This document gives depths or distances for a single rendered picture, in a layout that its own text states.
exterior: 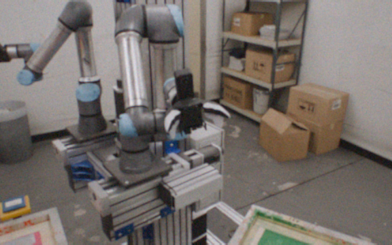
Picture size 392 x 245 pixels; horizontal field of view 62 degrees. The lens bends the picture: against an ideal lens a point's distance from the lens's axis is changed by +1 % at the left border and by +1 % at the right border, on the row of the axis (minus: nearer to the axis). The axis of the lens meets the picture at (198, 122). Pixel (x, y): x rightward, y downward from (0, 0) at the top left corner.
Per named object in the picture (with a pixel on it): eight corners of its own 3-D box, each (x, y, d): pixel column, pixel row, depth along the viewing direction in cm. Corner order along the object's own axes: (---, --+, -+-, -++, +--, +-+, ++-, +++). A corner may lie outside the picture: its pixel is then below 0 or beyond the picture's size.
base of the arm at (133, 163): (143, 152, 149) (142, 133, 145) (161, 166, 138) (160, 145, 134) (113, 163, 140) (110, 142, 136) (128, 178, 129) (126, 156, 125)
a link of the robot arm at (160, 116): (154, 133, 111) (152, 103, 106) (186, 130, 113) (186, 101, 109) (157, 143, 103) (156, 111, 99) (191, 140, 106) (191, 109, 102)
